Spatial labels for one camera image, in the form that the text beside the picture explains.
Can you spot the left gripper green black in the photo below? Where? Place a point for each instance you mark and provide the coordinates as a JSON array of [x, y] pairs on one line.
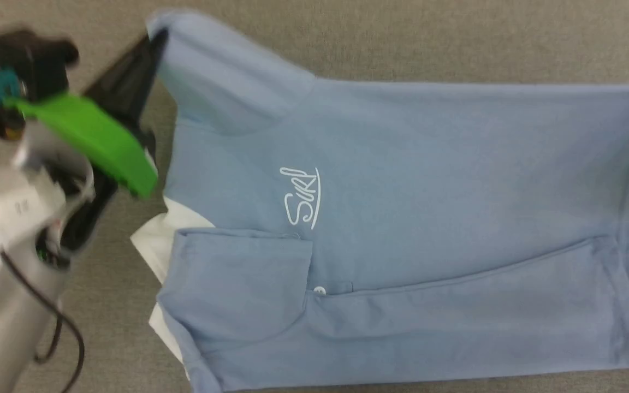
[[101, 142]]

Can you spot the light blue polo shirt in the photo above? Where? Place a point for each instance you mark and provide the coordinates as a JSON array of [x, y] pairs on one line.
[[429, 191]]

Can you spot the grey fabric sofa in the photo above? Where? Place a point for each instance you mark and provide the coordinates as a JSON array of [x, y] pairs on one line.
[[402, 43]]

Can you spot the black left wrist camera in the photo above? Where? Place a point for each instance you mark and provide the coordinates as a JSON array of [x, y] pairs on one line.
[[30, 60]]

